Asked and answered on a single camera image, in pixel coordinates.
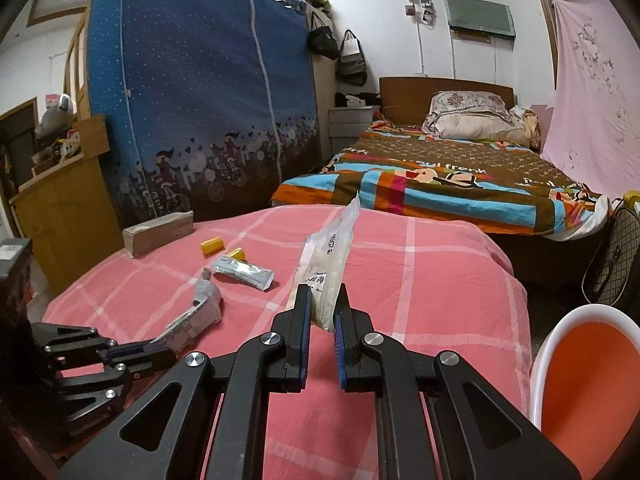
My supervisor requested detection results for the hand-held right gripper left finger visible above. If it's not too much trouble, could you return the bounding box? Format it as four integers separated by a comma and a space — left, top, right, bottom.
55, 284, 313, 480

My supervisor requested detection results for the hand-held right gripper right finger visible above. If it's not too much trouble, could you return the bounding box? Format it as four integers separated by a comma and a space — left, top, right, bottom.
333, 284, 583, 480

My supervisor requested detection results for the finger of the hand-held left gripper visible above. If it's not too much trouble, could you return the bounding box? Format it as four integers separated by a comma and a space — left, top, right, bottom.
31, 324, 173, 361
52, 354, 178, 424

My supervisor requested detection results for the white printed plastic packet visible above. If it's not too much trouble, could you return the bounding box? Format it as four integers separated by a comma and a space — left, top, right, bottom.
287, 192, 362, 333

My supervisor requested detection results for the grey squeezed tube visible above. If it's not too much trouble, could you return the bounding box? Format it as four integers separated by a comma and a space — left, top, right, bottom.
150, 268, 223, 357

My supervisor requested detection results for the white green squeezed tube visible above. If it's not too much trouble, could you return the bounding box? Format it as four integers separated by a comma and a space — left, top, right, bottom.
210, 255, 276, 292

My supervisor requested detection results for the orange white trash bin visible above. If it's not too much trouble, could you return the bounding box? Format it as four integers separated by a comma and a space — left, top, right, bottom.
529, 304, 640, 480

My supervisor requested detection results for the wooden cabinet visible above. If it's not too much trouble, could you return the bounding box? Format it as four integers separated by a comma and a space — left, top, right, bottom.
9, 115, 126, 296

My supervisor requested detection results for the pink plaid blanket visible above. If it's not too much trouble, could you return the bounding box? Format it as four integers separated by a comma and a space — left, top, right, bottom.
42, 204, 533, 480

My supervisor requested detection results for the old thick book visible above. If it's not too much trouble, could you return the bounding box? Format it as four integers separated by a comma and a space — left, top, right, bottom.
122, 210, 195, 259

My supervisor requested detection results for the dark wooden door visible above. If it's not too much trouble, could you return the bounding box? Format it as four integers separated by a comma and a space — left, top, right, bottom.
0, 97, 41, 241

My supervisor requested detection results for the grey plush toy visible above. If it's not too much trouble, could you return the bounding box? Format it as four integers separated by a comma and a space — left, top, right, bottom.
34, 94, 76, 141

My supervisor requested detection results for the colourful printed bedsheet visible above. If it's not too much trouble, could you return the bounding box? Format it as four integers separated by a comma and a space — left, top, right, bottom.
270, 115, 613, 243

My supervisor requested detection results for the grey nightstand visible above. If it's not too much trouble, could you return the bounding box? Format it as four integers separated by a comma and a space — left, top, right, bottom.
327, 105, 381, 158

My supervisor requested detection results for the cream pillow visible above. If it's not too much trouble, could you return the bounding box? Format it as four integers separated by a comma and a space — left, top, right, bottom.
422, 110, 532, 148

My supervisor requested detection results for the wooden bed headboard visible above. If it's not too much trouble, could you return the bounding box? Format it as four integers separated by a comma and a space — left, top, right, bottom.
378, 76, 516, 126

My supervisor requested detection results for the blue printed wardrobe cover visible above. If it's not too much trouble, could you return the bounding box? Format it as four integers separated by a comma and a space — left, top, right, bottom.
85, 0, 323, 228

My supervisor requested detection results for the floral pillow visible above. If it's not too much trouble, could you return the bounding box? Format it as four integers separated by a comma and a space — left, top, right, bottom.
429, 91, 511, 123

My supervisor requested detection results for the white and dark tote bag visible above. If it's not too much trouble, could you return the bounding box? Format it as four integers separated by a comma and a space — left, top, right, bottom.
335, 30, 369, 87

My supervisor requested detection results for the patterned handbag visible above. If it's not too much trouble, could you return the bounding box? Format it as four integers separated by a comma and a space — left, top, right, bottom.
580, 200, 640, 311

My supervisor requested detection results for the beige crumpled quilt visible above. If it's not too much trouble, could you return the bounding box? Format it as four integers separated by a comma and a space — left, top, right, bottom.
510, 106, 543, 148

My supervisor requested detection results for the black handbag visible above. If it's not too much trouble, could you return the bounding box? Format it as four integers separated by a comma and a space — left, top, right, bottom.
306, 10, 342, 61

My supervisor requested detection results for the pink hanging sheet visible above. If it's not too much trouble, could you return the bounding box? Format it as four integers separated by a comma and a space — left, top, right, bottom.
540, 0, 640, 201

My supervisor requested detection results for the curved wooden frame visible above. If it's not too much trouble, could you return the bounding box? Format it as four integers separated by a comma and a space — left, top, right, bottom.
62, 10, 93, 126

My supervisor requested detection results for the white wall-mounted device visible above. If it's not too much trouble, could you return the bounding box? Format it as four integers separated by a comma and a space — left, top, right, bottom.
404, 0, 436, 26

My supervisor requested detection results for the green covered wall screen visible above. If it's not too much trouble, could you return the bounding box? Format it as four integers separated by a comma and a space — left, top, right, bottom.
445, 0, 517, 41

